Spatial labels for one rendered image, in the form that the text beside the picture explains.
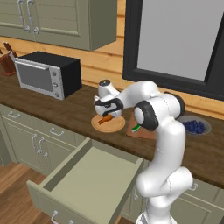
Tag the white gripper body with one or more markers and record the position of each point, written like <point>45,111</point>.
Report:
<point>114,112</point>

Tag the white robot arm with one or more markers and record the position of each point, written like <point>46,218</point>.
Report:
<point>166,140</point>

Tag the orange-brown meat piece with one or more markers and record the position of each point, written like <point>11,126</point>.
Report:
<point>105,119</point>

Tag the round tan plate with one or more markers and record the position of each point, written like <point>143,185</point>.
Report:
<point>112,126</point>

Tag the brown wooden cutting board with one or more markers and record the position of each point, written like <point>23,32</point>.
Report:
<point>145,133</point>

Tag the green drawer front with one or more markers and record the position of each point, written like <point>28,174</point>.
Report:
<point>205,191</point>
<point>67,132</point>
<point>20,116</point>

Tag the open green drawer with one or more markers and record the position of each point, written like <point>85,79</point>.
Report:
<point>90,180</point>

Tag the grey plate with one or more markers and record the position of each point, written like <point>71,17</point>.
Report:
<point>205,128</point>

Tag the brown wooden knife block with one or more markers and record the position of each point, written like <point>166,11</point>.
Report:
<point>7,62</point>

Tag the green base cupboard door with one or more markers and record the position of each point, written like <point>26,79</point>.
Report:
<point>57,157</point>
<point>128,204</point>
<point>20,145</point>

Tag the black and silver toaster oven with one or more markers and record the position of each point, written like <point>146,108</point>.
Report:
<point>49,74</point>

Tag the black-framed window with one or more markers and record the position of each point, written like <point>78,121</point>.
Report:
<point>175,38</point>

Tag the green wall cupboard door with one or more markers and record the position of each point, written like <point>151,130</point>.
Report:
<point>10,14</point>
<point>61,20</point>

